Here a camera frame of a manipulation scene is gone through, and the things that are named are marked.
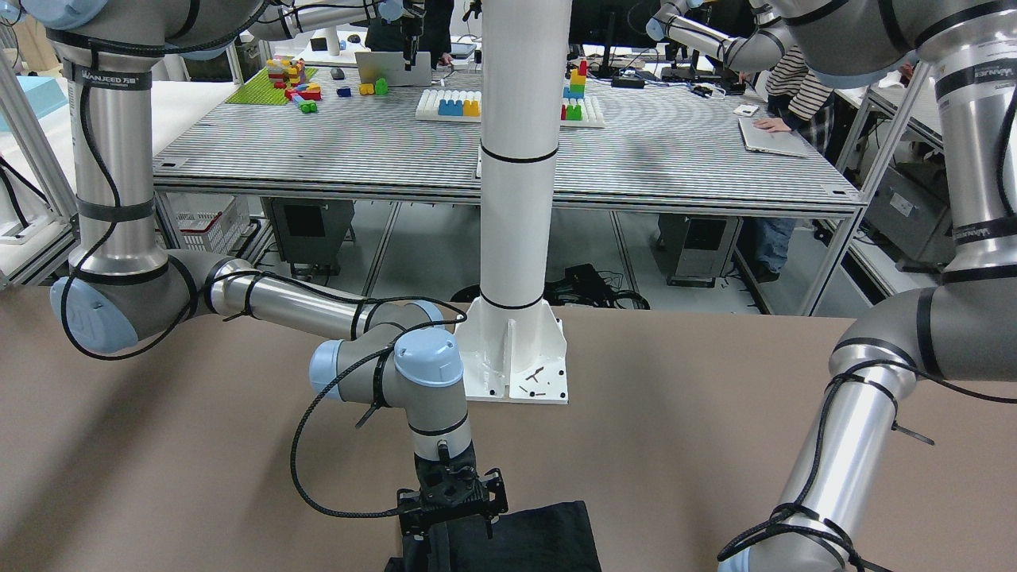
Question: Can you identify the person in striped shirt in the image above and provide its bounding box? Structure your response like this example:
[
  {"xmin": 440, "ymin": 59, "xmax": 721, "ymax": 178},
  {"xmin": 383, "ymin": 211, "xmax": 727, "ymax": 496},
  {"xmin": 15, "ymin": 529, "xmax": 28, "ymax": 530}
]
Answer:
[{"xmin": 752, "ymin": 44, "xmax": 834, "ymax": 283}]

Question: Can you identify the white plastic basket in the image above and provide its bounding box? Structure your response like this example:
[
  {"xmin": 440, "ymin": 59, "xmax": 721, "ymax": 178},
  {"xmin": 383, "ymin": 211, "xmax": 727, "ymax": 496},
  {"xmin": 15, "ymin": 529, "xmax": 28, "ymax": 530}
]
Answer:
[{"xmin": 168, "ymin": 193, "xmax": 250, "ymax": 253}]

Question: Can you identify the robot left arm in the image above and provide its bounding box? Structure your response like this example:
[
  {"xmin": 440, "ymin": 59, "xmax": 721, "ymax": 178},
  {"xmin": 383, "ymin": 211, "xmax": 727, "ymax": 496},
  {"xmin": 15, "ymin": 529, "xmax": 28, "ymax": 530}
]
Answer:
[{"xmin": 718, "ymin": 1, "xmax": 1016, "ymax": 571}]

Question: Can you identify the black cable pile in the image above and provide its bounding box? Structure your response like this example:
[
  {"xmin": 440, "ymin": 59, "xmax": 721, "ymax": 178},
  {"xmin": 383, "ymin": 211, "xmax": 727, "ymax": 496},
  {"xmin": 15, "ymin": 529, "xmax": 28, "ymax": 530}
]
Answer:
[{"xmin": 451, "ymin": 264, "xmax": 652, "ymax": 311}]

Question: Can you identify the open laptop in background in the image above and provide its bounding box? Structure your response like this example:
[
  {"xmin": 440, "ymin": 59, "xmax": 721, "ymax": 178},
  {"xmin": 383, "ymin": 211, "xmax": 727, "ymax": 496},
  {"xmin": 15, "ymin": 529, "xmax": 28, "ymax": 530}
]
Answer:
[{"xmin": 354, "ymin": 51, "xmax": 433, "ymax": 87}]

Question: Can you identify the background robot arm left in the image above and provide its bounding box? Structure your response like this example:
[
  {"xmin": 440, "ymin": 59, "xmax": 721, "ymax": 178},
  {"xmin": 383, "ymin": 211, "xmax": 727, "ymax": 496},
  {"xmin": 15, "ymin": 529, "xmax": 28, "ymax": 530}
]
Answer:
[{"xmin": 246, "ymin": 1, "xmax": 426, "ymax": 70}]

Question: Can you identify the grey computer box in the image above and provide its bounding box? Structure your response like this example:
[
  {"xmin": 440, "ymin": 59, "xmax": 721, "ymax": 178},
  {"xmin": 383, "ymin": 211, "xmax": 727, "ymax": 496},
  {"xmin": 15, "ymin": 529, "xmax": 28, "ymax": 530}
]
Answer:
[
  {"xmin": 656, "ymin": 213, "xmax": 742, "ymax": 288},
  {"xmin": 261, "ymin": 198, "xmax": 355, "ymax": 276}
]

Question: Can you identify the black t-shirt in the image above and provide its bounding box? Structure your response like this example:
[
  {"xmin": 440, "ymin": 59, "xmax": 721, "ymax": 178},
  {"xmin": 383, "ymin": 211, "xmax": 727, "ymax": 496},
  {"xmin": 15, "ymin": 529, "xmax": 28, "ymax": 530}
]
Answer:
[{"xmin": 385, "ymin": 500, "xmax": 601, "ymax": 571}]

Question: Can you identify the silver laptop on table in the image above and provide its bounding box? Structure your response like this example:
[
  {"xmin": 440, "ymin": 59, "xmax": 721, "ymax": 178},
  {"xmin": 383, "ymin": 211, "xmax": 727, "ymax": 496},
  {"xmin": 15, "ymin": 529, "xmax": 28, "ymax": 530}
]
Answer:
[{"xmin": 738, "ymin": 118, "xmax": 807, "ymax": 158}]

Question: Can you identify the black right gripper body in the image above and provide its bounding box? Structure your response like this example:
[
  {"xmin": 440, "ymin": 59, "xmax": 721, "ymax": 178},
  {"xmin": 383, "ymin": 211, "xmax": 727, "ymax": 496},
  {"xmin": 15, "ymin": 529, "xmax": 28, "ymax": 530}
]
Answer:
[{"xmin": 397, "ymin": 457, "xmax": 509, "ymax": 537}]

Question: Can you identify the striped aluminium work table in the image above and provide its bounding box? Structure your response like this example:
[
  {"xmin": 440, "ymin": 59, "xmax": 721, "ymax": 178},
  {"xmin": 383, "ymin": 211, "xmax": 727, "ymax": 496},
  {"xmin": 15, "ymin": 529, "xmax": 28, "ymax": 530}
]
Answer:
[{"xmin": 151, "ymin": 65, "xmax": 868, "ymax": 317}]

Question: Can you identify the white block tray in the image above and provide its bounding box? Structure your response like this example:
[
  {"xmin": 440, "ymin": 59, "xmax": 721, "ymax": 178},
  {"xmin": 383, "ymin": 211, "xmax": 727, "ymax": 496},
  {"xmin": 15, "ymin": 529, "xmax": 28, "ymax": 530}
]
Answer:
[{"xmin": 415, "ymin": 88, "xmax": 607, "ymax": 128}]

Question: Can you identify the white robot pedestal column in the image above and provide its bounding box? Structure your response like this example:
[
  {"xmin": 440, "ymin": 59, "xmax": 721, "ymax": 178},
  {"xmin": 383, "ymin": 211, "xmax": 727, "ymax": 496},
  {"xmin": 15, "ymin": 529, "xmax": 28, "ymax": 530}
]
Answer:
[{"xmin": 454, "ymin": 1, "xmax": 571, "ymax": 404}]

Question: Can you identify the green lego baseplate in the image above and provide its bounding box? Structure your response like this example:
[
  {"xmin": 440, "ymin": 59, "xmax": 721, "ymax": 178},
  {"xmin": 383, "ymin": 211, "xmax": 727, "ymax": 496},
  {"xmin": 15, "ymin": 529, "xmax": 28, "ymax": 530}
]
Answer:
[{"xmin": 225, "ymin": 66, "xmax": 321, "ymax": 106}]

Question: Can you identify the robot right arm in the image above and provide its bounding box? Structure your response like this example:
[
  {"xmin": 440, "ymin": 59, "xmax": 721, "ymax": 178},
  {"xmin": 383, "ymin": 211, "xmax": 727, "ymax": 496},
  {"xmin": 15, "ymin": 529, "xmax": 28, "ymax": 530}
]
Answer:
[{"xmin": 11, "ymin": 1, "xmax": 509, "ymax": 540}]

